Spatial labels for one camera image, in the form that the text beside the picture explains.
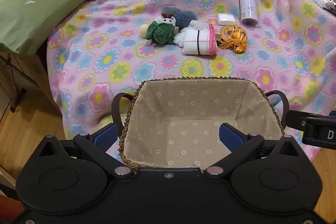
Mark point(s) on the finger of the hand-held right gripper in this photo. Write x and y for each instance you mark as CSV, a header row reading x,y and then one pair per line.
x,y
295,119

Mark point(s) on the blue fluffy scrunchie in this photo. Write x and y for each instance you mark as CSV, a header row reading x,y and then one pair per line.
x,y
183,18

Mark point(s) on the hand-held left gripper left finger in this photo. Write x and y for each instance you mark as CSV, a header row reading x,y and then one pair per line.
x,y
105,134

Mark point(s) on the cloth lined woven basket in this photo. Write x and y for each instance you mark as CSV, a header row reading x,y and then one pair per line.
x,y
183,119

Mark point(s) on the green frilly plush doll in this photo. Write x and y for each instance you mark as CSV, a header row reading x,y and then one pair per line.
x,y
160,32

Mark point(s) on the gold embroidered pouch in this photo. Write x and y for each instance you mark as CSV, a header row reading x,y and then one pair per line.
x,y
233,36

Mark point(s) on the cream ball green wooden peg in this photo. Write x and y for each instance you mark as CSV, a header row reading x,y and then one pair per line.
x,y
143,31

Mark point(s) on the white bottle with purple cap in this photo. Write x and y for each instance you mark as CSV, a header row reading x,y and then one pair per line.
x,y
248,6

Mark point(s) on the white towel with pink edge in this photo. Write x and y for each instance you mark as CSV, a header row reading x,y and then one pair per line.
x,y
199,41

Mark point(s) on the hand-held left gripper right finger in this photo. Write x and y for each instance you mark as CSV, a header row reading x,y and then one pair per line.
x,y
232,134

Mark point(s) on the white fluffy plush bear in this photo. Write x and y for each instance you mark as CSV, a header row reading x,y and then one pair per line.
x,y
179,37

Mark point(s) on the black metal stand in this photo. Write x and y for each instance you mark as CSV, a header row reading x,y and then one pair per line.
x,y
19,94

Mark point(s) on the small white box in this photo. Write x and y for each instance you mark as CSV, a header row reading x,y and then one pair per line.
x,y
226,19

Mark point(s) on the green pillow with white print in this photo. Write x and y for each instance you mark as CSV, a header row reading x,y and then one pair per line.
x,y
39,16

